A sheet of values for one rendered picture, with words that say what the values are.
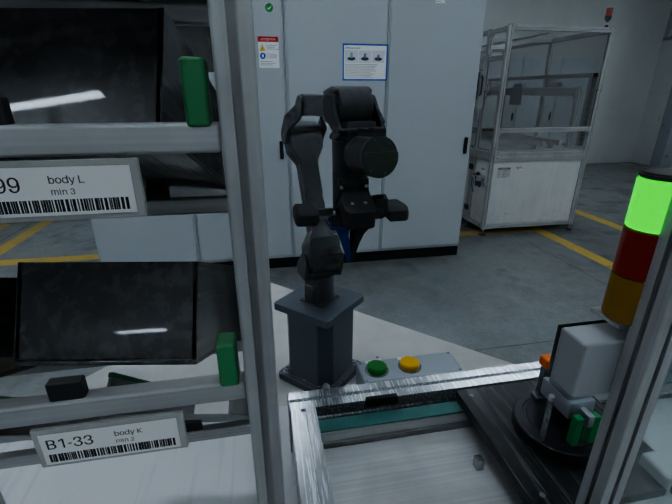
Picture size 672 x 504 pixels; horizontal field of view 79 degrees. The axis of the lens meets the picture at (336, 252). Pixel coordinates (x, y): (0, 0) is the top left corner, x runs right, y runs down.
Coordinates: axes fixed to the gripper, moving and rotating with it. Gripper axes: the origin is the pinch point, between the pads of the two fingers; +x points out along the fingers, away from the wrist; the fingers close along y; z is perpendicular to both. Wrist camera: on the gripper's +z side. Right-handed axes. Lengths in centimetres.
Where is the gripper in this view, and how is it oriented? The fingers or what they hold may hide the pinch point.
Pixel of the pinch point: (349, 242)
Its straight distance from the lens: 69.2
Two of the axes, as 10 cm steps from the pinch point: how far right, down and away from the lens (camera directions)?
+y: 9.8, -0.7, 1.7
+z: 1.8, 3.1, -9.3
